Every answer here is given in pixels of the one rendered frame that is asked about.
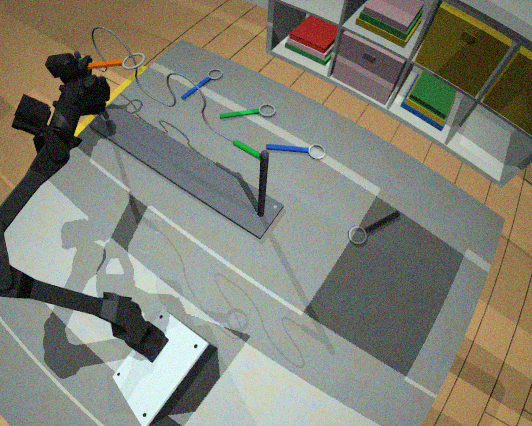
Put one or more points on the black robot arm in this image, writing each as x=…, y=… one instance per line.
x=122, y=313

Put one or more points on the blue wand with grey loop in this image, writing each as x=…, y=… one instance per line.
x=295, y=149
x=200, y=84

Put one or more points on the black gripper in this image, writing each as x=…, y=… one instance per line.
x=66, y=67

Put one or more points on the grey loop with orange handle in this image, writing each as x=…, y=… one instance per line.
x=118, y=62

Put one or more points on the green handle with white loop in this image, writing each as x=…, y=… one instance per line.
x=246, y=112

